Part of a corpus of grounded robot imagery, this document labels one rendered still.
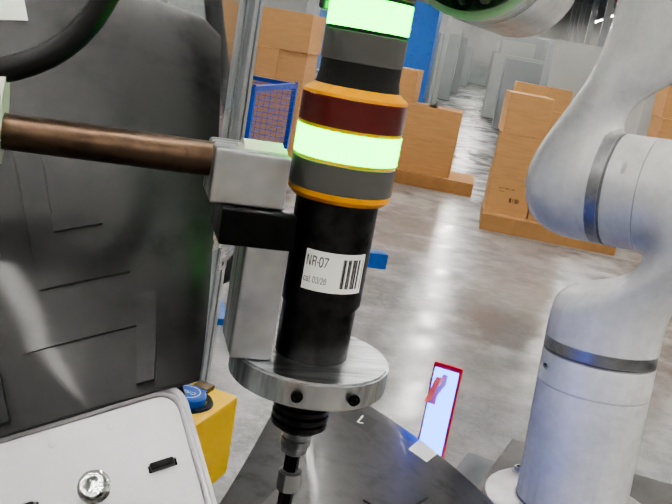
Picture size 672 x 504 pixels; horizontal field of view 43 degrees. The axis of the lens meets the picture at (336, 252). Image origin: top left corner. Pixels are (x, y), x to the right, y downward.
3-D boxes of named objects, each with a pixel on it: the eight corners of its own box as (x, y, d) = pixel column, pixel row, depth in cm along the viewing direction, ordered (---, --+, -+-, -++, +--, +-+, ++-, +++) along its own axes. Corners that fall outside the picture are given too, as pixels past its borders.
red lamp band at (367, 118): (309, 126, 32) (314, 94, 32) (289, 111, 36) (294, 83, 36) (416, 141, 34) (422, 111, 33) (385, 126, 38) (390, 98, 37)
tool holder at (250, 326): (186, 405, 33) (221, 156, 31) (177, 337, 40) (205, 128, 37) (404, 417, 35) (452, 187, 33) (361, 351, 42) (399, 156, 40)
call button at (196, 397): (156, 406, 83) (158, 390, 83) (178, 393, 87) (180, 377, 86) (191, 419, 82) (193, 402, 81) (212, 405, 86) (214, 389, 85)
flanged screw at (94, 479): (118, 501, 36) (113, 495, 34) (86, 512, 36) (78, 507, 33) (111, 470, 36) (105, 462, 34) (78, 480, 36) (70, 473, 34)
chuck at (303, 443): (281, 458, 38) (289, 409, 37) (276, 443, 39) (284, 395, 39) (310, 459, 38) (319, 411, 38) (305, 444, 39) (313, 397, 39)
